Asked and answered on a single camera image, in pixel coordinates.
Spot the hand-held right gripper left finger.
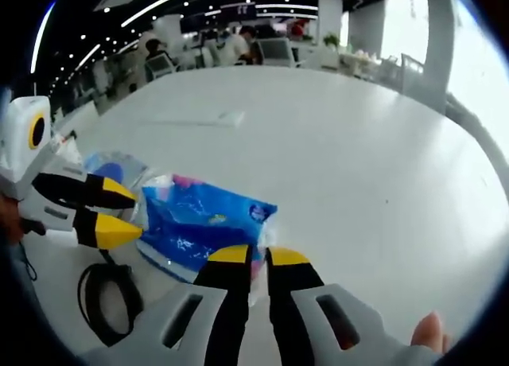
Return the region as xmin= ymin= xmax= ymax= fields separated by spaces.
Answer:
xmin=84 ymin=244 xmax=255 ymax=366

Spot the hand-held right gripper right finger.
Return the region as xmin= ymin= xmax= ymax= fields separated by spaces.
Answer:
xmin=264 ymin=245 xmax=442 ymax=366

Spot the clear bag with blue pad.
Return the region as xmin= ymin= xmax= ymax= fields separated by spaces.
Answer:
xmin=82 ymin=150 xmax=152 ymax=216

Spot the black cable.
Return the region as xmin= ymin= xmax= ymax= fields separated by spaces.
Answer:
xmin=77 ymin=248 xmax=144 ymax=347

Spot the blue tissue packet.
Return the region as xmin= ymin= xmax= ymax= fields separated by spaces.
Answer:
xmin=135 ymin=173 xmax=279 ymax=308

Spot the person's left hand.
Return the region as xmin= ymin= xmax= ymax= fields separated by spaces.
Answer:
xmin=0 ymin=197 xmax=48 ymax=247

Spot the person's right hand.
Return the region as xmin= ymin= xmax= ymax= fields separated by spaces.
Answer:
xmin=409 ymin=310 xmax=453 ymax=354

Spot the grey office chair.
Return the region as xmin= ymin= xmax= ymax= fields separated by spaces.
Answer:
xmin=399 ymin=52 xmax=447 ymax=113
xmin=143 ymin=56 xmax=181 ymax=83
xmin=255 ymin=37 xmax=298 ymax=68

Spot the small clear wrapper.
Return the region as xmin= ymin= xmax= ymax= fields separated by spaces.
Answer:
xmin=216 ymin=109 xmax=247 ymax=127

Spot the curved ceiling light strip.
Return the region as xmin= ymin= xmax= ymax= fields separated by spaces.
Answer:
xmin=121 ymin=0 xmax=216 ymax=28

